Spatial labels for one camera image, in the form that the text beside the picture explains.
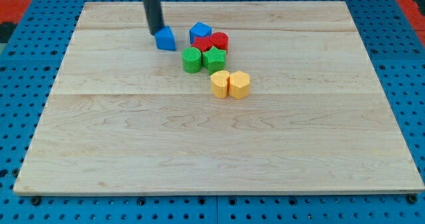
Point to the yellow heart block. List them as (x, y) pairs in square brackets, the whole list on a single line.
[(219, 83)]

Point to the green star block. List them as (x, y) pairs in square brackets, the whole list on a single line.
[(214, 59)]

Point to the red star block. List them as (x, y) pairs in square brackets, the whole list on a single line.
[(202, 43)]

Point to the yellow hexagon block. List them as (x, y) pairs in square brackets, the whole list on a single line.
[(239, 85)]

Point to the green cylinder block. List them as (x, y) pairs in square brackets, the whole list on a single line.
[(191, 60)]

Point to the red cylinder block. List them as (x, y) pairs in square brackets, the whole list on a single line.
[(220, 40)]

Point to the blue cube block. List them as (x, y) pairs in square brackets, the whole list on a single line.
[(199, 30)]

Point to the blue triangle block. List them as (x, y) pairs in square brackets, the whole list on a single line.
[(165, 39)]

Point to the wooden board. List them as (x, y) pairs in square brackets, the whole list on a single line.
[(124, 119)]

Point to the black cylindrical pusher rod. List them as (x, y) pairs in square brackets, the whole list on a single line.
[(154, 15)]

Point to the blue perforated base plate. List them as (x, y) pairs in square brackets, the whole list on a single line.
[(31, 59)]

